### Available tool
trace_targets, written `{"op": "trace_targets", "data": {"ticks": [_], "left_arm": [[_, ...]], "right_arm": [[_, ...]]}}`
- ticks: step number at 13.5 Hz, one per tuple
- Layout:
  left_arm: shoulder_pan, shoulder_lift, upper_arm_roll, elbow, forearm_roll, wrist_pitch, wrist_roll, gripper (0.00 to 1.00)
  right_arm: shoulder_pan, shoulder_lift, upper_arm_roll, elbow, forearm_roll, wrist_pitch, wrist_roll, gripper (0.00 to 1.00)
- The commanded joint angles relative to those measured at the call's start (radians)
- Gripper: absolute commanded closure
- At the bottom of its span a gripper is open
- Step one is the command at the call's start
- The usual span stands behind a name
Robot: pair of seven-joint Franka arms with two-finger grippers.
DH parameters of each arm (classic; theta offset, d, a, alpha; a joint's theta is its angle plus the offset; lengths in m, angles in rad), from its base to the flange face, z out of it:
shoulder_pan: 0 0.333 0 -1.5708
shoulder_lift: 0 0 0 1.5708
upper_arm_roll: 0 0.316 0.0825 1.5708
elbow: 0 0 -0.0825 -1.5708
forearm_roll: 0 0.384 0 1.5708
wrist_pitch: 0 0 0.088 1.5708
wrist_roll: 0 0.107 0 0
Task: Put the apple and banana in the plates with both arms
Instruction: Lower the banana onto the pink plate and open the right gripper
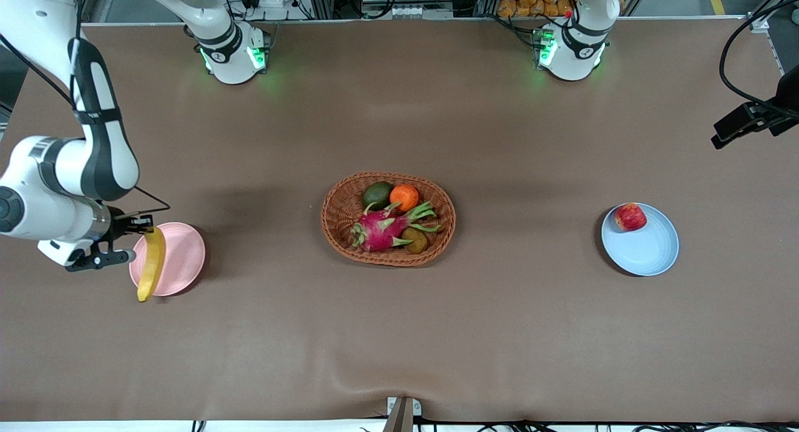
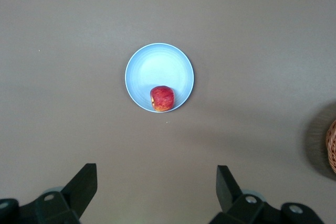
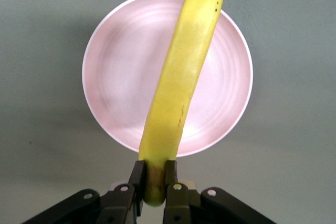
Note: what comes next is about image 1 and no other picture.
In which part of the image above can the brown tablecloth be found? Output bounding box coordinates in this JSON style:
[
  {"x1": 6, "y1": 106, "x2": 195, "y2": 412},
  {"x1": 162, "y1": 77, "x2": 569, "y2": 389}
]
[{"x1": 0, "y1": 19, "x2": 799, "y2": 423}]

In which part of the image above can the dark green avocado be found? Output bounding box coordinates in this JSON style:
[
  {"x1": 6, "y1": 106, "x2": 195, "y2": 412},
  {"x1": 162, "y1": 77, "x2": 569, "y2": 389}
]
[{"x1": 363, "y1": 182, "x2": 395, "y2": 212}]

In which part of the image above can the orange fruit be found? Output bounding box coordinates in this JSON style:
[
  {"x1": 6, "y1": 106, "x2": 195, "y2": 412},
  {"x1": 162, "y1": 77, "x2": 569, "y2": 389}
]
[{"x1": 390, "y1": 184, "x2": 420, "y2": 213}]

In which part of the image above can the red apple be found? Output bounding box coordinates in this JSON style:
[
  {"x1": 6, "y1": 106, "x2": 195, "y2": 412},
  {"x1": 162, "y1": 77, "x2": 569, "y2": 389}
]
[{"x1": 614, "y1": 203, "x2": 648, "y2": 233}]

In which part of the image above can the pink plate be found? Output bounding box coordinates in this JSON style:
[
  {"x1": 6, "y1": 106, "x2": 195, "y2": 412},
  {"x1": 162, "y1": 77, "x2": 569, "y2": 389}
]
[{"x1": 129, "y1": 222, "x2": 206, "y2": 297}]

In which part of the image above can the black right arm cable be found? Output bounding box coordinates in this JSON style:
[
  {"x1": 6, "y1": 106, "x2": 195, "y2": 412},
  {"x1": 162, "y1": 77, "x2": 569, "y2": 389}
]
[{"x1": 0, "y1": 0, "x2": 171, "y2": 217}]

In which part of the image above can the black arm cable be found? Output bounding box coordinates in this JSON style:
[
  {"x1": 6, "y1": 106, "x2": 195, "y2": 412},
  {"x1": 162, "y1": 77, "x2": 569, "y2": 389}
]
[
  {"x1": 718, "y1": 0, "x2": 799, "y2": 117},
  {"x1": 0, "y1": 0, "x2": 171, "y2": 217}
]

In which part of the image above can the aluminium table side rail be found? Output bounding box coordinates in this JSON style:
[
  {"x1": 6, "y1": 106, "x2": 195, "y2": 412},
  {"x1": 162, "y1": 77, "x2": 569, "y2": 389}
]
[{"x1": 765, "y1": 29, "x2": 799, "y2": 111}]

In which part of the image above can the white terminal block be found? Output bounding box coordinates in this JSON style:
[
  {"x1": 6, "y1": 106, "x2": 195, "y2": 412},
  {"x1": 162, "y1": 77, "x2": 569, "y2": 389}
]
[{"x1": 390, "y1": 4, "x2": 453, "y2": 19}]

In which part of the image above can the yellow banana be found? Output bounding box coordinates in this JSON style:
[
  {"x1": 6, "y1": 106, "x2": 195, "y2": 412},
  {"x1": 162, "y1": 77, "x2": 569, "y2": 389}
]
[{"x1": 137, "y1": 227, "x2": 167, "y2": 303}]

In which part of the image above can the brown wicker basket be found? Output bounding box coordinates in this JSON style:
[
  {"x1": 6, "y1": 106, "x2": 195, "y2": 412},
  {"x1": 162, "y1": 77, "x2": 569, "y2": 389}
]
[{"x1": 321, "y1": 172, "x2": 457, "y2": 268}]

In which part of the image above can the light blue plate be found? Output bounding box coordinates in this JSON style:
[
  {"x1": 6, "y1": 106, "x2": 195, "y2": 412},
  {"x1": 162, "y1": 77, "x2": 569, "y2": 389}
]
[{"x1": 601, "y1": 203, "x2": 680, "y2": 277}]

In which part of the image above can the aluminium frame profile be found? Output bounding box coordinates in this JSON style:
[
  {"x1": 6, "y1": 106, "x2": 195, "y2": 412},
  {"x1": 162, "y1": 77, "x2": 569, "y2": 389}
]
[
  {"x1": 0, "y1": 45, "x2": 29, "y2": 133},
  {"x1": 748, "y1": 0, "x2": 799, "y2": 30}
]

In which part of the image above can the metal table bracket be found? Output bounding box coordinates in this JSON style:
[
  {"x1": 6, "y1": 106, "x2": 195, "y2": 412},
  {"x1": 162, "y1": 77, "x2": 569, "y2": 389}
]
[{"x1": 386, "y1": 396, "x2": 422, "y2": 432}]

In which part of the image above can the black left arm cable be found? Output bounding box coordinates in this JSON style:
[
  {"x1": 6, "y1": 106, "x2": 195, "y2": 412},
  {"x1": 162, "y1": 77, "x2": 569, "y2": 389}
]
[{"x1": 718, "y1": 0, "x2": 799, "y2": 117}]

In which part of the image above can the pink dragon fruit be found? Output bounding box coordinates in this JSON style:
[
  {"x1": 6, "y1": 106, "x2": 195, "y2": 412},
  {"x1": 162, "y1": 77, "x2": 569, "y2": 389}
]
[{"x1": 350, "y1": 200, "x2": 441, "y2": 253}]

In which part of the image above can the brown kiwi fruit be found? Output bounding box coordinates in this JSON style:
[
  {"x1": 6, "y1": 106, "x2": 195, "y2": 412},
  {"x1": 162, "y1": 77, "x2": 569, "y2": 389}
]
[{"x1": 400, "y1": 227, "x2": 429, "y2": 254}]

